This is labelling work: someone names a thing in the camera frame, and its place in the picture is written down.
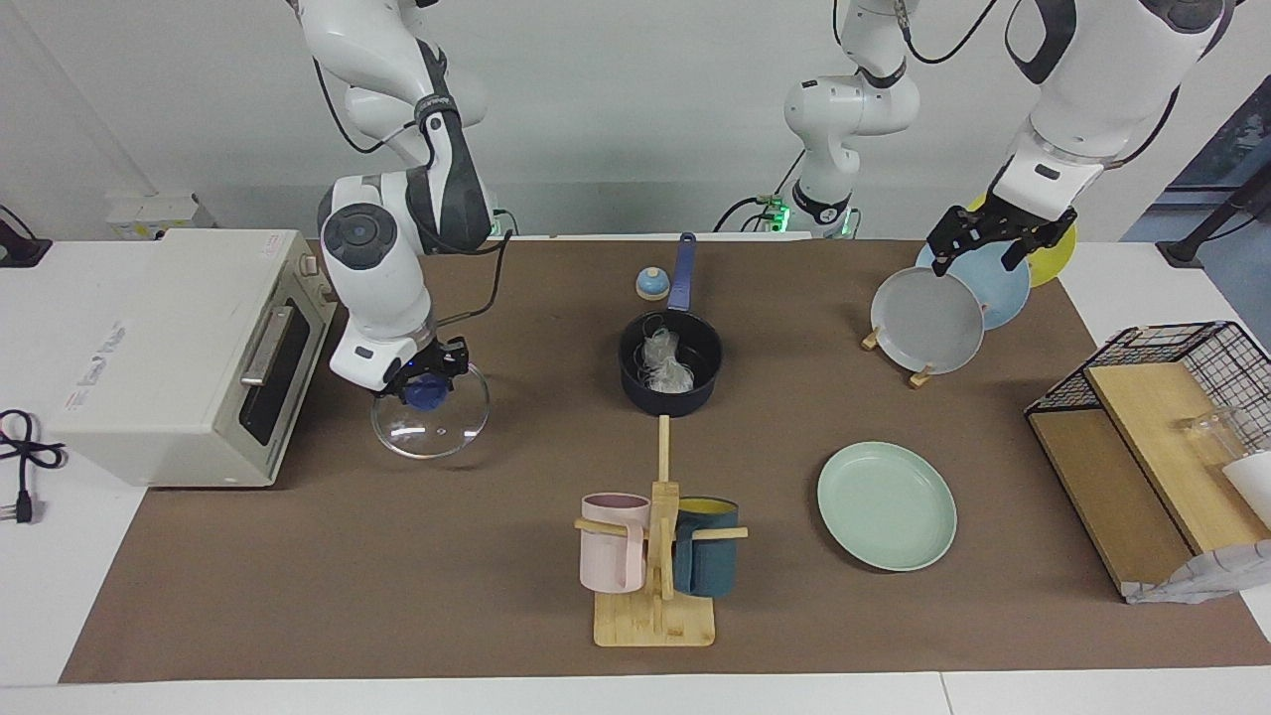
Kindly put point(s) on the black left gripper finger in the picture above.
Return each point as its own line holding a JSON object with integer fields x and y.
{"x": 1020, "y": 248}
{"x": 951, "y": 236}

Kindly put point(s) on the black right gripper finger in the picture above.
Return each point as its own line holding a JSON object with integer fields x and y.
{"x": 456, "y": 378}
{"x": 409, "y": 384}

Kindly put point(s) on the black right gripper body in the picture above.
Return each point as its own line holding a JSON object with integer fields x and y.
{"x": 439, "y": 359}

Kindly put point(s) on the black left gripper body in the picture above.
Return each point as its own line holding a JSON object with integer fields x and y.
{"x": 1023, "y": 223}

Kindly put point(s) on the glass lid with blue knob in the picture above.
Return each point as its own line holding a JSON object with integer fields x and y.
{"x": 437, "y": 432}

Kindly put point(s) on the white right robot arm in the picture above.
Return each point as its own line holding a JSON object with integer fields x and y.
{"x": 377, "y": 268}

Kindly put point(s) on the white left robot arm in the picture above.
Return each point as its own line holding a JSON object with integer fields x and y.
{"x": 1102, "y": 79}

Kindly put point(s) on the yellow plate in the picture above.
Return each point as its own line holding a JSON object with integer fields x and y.
{"x": 1058, "y": 260}

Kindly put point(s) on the light blue plate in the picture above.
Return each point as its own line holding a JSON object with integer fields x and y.
{"x": 998, "y": 288}

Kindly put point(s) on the grey plate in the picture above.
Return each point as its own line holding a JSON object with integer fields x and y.
{"x": 923, "y": 323}

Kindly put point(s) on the wooden plate rack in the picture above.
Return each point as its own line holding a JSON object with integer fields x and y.
{"x": 921, "y": 377}

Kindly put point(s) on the mint green plate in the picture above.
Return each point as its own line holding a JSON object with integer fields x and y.
{"x": 886, "y": 506}

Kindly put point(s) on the brown table mat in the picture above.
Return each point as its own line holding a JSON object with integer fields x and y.
{"x": 447, "y": 556}

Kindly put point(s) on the black stand leg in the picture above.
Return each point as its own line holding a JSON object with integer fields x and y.
{"x": 1206, "y": 228}

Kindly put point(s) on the small blue dome bell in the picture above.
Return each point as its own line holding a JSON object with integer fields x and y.
{"x": 651, "y": 286}

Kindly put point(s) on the pink mug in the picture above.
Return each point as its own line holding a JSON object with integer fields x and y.
{"x": 611, "y": 556}

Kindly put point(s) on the light bamboo board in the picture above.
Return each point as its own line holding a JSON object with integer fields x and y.
{"x": 1162, "y": 437}

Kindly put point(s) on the white toaster oven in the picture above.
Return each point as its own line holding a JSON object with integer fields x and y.
{"x": 169, "y": 357}

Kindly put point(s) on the dark blue saucepan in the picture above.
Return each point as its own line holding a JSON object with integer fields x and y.
{"x": 683, "y": 273}

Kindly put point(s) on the clear glass cup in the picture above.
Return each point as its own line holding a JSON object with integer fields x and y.
{"x": 1213, "y": 437}

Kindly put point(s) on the dark teal mug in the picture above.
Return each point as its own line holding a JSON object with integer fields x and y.
{"x": 707, "y": 566}

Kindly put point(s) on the wooden mug tree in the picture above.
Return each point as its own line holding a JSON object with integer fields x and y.
{"x": 655, "y": 621}

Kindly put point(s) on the white cup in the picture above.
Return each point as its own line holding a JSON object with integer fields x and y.
{"x": 1253, "y": 487}

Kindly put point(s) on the grey patterned bag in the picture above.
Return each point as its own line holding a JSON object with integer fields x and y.
{"x": 1211, "y": 576}

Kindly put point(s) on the black clamp mount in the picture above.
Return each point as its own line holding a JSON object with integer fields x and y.
{"x": 20, "y": 250}

